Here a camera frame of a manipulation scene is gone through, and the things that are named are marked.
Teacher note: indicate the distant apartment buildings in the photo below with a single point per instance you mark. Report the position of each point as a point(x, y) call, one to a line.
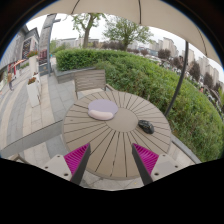
point(166, 45)

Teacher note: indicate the green hedge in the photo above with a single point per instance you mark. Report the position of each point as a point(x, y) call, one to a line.
point(150, 83)

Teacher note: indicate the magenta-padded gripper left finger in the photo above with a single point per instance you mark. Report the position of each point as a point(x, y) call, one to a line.
point(75, 161)

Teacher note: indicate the white planter box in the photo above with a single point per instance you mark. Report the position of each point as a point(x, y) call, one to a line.
point(33, 65)
point(33, 93)

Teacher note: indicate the black computer mouse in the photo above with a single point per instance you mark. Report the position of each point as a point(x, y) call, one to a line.
point(146, 126)

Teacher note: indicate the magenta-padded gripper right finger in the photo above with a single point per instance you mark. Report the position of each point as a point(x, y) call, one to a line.
point(146, 161)

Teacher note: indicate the round-crowned tree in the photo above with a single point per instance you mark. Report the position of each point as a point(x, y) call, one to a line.
point(126, 31)

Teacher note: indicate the grey shop building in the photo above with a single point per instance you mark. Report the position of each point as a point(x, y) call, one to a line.
point(20, 50)

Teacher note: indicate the beige umbrella canopy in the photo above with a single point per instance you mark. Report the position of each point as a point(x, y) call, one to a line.
point(110, 8)

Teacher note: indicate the thin-crowned tree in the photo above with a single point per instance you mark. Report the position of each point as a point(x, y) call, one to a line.
point(87, 33)

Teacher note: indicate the grey slatted chair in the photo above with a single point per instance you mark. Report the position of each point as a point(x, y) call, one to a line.
point(90, 80)

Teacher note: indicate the lilac mouse pad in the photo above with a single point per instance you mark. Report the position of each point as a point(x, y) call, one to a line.
point(102, 108)

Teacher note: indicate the grey sign pillar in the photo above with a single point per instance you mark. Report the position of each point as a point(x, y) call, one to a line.
point(45, 36)

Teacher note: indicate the dark curved umbrella pole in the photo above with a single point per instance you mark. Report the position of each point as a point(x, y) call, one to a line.
point(181, 76)

